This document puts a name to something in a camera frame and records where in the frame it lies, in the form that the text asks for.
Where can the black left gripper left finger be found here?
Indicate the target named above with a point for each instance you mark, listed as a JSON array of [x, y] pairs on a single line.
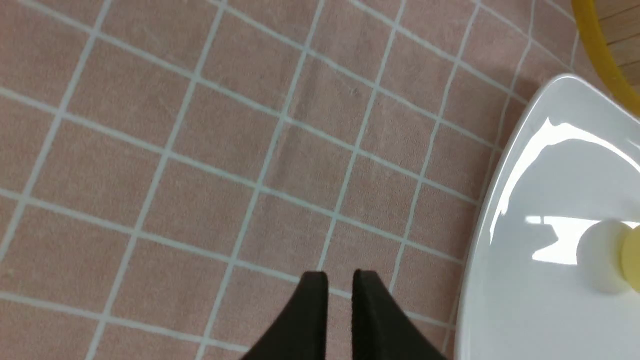
[[300, 330]]

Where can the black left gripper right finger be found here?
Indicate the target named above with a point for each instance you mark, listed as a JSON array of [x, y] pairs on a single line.
[[380, 329]]

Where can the white steamed bun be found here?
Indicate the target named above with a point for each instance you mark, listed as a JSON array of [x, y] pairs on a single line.
[[598, 257]]

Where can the yellow steamed bun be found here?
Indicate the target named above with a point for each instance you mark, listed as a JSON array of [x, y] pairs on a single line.
[[629, 257]]

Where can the white square plate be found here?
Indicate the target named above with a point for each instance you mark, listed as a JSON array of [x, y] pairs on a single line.
[[571, 161]]

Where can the pink checkered tablecloth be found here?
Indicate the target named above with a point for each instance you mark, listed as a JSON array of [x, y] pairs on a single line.
[[170, 168]]

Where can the bamboo steamer basket yellow rim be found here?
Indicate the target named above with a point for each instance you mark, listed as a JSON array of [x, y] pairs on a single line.
[[610, 32]]

